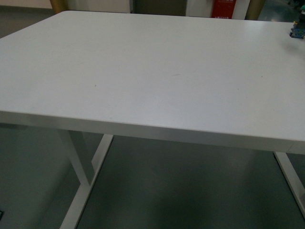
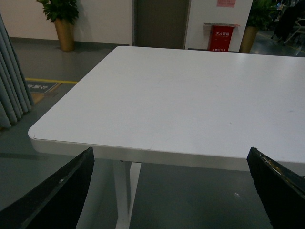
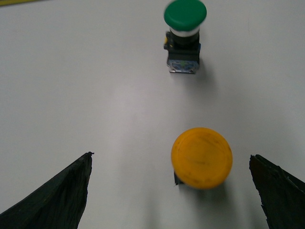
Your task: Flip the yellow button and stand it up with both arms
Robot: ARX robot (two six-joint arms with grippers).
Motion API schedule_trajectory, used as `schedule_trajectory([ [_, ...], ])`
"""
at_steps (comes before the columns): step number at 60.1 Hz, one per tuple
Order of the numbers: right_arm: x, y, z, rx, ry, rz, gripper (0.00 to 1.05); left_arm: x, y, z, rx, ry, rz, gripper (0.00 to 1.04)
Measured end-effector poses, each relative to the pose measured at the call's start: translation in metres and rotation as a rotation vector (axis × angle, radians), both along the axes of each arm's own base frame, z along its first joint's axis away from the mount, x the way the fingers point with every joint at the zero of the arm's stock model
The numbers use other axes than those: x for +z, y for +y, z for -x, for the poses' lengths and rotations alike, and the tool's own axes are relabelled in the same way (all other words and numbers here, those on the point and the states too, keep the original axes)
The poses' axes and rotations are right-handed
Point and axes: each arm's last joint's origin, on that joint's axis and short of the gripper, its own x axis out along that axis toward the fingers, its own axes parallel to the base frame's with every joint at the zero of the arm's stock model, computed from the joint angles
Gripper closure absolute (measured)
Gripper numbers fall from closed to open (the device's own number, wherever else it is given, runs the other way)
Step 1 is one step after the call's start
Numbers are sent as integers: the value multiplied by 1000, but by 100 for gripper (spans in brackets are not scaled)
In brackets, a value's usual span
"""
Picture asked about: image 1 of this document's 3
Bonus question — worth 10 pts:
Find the white table leg frame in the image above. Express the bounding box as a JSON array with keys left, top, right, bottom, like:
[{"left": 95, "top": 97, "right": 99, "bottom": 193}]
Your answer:
[{"left": 58, "top": 130, "right": 113, "bottom": 229}]

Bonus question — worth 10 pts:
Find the left potted green plant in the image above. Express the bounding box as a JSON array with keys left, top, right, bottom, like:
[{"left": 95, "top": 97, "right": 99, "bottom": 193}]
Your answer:
[{"left": 50, "top": 0, "right": 69, "bottom": 14}]

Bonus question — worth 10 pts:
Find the grey door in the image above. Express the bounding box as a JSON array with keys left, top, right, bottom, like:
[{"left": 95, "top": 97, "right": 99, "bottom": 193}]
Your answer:
[{"left": 133, "top": 0, "right": 187, "bottom": 16}]

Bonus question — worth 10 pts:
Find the white right table leg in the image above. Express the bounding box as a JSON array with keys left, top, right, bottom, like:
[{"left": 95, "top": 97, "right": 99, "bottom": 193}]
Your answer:
[{"left": 274, "top": 152, "right": 305, "bottom": 218}]

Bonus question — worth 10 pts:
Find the right potted green plant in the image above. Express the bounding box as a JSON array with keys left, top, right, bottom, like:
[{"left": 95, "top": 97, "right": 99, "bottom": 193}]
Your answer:
[{"left": 245, "top": 0, "right": 265, "bottom": 21}]

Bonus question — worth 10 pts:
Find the green push button switch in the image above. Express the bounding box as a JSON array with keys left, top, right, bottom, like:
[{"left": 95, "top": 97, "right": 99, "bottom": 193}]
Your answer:
[{"left": 289, "top": 5, "right": 305, "bottom": 39}]

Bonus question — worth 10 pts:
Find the red fire extinguisher box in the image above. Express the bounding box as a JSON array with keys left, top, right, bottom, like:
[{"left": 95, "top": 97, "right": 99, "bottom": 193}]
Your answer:
[{"left": 211, "top": 0, "right": 236, "bottom": 19}]

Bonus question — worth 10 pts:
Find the potted green plant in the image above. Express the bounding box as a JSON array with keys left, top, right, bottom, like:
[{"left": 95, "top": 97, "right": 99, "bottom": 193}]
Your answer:
[
  {"left": 245, "top": 0, "right": 265, "bottom": 21},
  {"left": 50, "top": 0, "right": 69, "bottom": 14}
]

